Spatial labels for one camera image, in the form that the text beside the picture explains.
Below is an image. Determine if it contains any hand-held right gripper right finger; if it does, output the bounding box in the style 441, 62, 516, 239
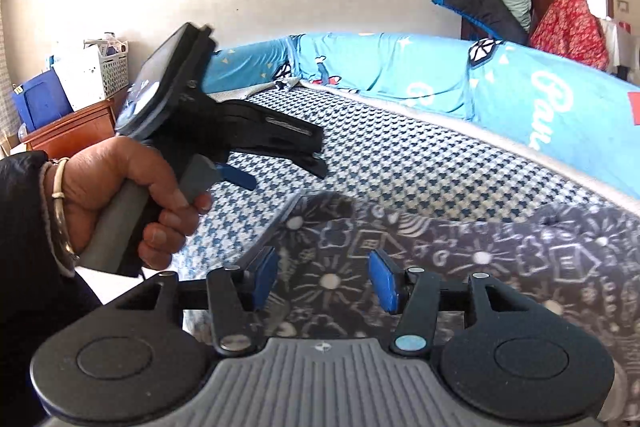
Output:
367, 249, 537, 355

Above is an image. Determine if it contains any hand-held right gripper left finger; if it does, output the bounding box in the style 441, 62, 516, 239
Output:
114, 247, 281, 355

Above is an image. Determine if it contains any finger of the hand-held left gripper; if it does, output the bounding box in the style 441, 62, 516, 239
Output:
234, 149, 331, 181
224, 99, 326, 154

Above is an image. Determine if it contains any grey patterned fleece jacket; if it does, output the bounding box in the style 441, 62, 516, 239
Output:
182, 192, 640, 423

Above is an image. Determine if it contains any person's left forearm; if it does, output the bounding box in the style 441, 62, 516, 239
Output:
0, 151, 106, 427

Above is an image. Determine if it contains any person's left hand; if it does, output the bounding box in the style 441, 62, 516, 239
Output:
47, 137, 216, 273

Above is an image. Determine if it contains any white box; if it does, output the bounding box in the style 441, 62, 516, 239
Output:
52, 52, 108, 112

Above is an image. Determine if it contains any wooden cabinet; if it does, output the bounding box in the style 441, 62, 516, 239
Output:
22, 87, 131, 160

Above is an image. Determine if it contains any blue printed sofa cover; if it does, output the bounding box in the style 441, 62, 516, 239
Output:
202, 32, 640, 200

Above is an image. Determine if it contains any blue storage box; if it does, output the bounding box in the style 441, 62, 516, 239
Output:
11, 72, 73, 132

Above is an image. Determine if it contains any gold bangle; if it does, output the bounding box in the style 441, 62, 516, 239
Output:
39, 157, 82, 279

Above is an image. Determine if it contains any black and blue jacket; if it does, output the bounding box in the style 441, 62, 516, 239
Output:
432, 0, 531, 46

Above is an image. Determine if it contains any red floral jacket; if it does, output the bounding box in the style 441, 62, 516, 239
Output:
529, 0, 611, 72

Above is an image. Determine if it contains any white-clothed dining table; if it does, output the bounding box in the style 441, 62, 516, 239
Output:
600, 19, 640, 82

